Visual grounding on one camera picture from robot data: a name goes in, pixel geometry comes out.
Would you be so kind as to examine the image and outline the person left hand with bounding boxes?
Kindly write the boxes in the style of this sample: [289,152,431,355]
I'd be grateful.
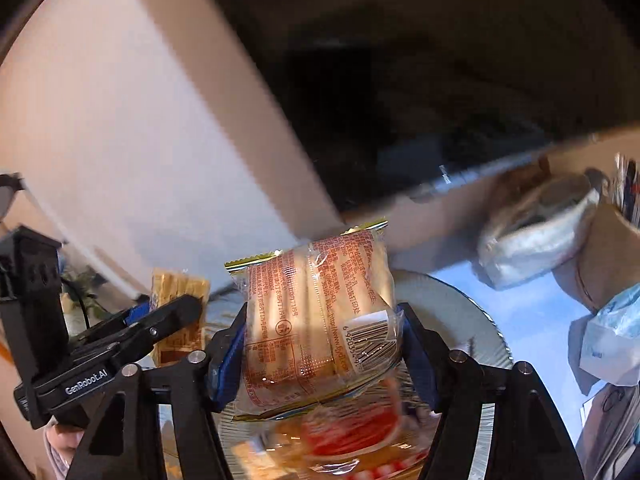
[43,419,85,480]

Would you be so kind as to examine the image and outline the white cloth pouch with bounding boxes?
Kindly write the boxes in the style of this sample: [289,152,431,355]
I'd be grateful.
[477,174,600,289]

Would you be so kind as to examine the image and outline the wafer biscuit pack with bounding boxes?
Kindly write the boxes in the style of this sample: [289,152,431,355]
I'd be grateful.
[150,269,210,367]

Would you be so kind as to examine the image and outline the red orange bread roll pack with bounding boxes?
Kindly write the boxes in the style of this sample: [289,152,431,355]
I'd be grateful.
[224,219,402,422]

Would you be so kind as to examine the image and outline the gold ribbed glass bowl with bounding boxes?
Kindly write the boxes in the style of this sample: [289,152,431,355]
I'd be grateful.
[209,270,513,479]

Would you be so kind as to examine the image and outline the brown pen holder cup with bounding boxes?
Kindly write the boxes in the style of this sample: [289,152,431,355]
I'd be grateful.
[553,204,640,313]

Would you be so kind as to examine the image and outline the red white striped snack bag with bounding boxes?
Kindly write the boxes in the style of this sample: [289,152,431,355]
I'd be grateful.
[269,378,432,480]

